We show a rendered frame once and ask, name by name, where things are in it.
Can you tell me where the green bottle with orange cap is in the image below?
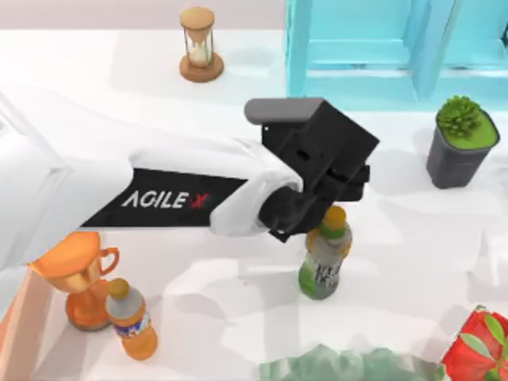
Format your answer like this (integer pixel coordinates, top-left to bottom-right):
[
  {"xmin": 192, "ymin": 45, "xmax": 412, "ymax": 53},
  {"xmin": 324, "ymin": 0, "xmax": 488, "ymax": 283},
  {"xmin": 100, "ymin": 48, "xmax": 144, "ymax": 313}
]
[{"xmin": 297, "ymin": 206, "xmax": 353, "ymax": 302}]

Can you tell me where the light blue rack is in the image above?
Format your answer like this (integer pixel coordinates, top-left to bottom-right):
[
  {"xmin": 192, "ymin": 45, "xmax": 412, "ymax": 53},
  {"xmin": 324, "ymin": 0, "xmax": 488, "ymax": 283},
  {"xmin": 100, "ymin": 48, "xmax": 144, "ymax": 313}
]
[{"xmin": 284, "ymin": 0, "xmax": 508, "ymax": 113}]

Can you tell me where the grey pot with green plant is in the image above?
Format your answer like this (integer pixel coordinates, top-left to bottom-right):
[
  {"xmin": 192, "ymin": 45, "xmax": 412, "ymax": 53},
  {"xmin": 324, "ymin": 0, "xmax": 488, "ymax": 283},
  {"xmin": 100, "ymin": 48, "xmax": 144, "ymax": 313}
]
[{"xmin": 425, "ymin": 94, "xmax": 501, "ymax": 190}]

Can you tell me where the wooden hourglass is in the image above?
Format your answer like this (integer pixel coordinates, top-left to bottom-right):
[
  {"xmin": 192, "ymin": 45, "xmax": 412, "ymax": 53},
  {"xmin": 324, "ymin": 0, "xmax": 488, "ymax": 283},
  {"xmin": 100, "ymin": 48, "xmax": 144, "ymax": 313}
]
[{"xmin": 178, "ymin": 7, "xmax": 225, "ymax": 83}]

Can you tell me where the pale green translucent object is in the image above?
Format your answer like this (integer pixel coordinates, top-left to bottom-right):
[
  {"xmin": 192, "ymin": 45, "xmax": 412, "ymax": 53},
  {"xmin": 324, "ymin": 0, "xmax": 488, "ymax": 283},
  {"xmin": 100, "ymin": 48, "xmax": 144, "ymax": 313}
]
[{"xmin": 259, "ymin": 344, "xmax": 446, "ymax": 381}]

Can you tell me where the red pot with green leaves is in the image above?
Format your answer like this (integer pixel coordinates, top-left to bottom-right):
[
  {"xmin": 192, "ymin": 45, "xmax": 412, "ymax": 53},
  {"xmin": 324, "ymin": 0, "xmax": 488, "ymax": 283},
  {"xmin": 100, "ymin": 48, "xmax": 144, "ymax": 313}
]
[{"xmin": 440, "ymin": 304, "xmax": 508, "ymax": 381}]

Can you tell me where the orange trophy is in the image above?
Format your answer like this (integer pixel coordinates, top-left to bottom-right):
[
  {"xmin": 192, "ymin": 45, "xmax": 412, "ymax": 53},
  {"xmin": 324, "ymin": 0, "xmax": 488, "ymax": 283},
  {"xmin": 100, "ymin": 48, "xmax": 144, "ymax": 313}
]
[{"xmin": 25, "ymin": 231, "xmax": 121, "ymax": 333}]

